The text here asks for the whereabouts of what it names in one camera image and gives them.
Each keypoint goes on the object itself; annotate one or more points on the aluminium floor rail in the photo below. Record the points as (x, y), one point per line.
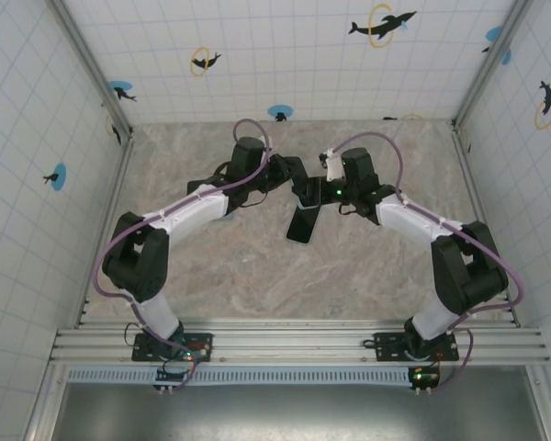
(481, 206)
(115, 193)

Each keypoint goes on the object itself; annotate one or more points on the penguin blue oval sticker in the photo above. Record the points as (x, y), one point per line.
(280, 110)

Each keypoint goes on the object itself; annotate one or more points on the black controller box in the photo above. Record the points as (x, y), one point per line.
(424, 377)
(170, 376)

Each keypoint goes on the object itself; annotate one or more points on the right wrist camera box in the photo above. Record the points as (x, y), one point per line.
(334, 166)

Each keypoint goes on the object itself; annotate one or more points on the blue patch sticker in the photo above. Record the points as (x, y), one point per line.
(493, 33)

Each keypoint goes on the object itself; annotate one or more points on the small circuit board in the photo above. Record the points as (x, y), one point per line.
(203, 350)

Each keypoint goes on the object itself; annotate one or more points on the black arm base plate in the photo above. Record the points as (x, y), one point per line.
(140, 353)
(385, 351)

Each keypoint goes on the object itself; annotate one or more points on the black smartphone purple frame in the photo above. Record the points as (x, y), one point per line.
(302, 225)

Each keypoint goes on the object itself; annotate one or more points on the shark blue oval sticker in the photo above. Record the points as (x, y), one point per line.
(119, 86)

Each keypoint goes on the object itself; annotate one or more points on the aluminium frame post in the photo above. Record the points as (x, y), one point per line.
(493, 59)
(543, 404)
(46, 404)
(92, 69)

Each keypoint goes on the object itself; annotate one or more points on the wide aluminium mounting rail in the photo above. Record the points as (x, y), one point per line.
(280, 342)

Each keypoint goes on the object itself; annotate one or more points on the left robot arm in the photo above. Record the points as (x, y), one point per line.
(188, 218)

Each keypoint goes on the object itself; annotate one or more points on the seal blue oval sticker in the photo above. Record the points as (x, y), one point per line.
(60, 177)

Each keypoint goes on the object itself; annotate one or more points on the grey metal sheet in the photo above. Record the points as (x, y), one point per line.
(303, 413)

